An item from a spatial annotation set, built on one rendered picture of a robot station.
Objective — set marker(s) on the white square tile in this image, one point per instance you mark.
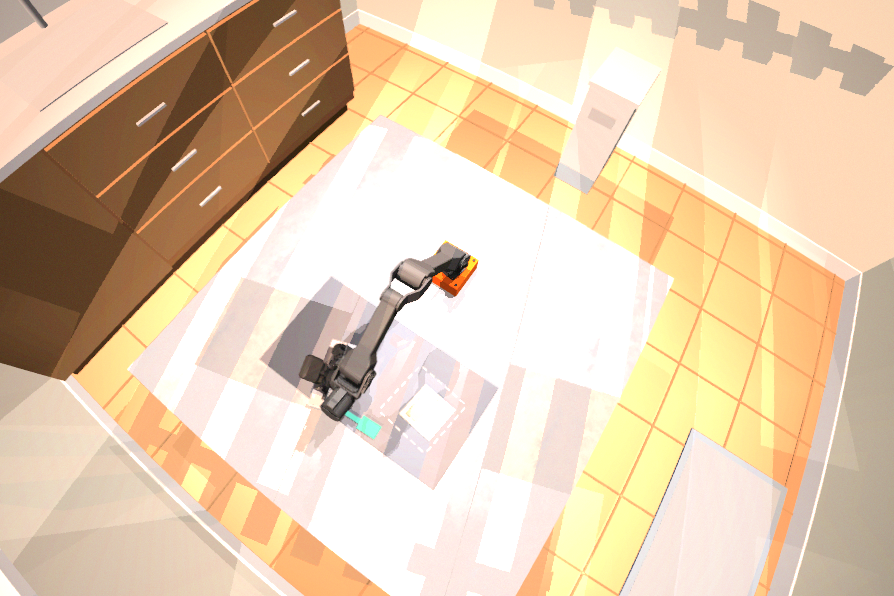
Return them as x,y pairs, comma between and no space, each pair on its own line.
427,412

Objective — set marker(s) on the turquoise t-shaped piece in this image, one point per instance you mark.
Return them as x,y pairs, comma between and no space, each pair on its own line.
365,425

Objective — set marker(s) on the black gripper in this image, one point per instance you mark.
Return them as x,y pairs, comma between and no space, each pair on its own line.
315,370

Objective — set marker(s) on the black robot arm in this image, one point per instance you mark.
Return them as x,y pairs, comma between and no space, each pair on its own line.
357,365

